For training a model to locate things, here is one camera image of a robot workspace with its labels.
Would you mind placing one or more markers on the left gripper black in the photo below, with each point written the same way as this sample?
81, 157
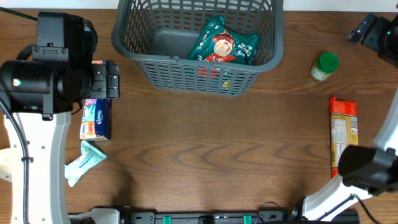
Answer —
112, 81

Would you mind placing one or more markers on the grey plastic basket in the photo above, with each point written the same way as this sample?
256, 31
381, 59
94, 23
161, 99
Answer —
159, 35

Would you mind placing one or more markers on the red tan pasta packet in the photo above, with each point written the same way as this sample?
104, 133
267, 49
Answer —
344, 129

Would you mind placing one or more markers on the green Nescafe coffee bag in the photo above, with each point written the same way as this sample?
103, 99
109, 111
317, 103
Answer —
217, 43

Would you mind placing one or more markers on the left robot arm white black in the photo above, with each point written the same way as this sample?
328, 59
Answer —
38, 98

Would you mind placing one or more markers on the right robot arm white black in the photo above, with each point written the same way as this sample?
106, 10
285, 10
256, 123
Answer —
363, 172

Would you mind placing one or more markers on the teal wet wipes pack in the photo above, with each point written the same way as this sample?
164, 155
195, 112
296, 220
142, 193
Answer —
90, 157

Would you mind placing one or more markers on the Kleenex tissue multipack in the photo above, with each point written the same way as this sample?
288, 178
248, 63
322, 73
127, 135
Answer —
96, 118

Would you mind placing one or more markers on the green lid jar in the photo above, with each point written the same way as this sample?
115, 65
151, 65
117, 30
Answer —
325, 65

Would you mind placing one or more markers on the beige paper pouch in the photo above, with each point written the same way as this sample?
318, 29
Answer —
5, 164

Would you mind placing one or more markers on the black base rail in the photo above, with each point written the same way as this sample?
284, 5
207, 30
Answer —
125, 215

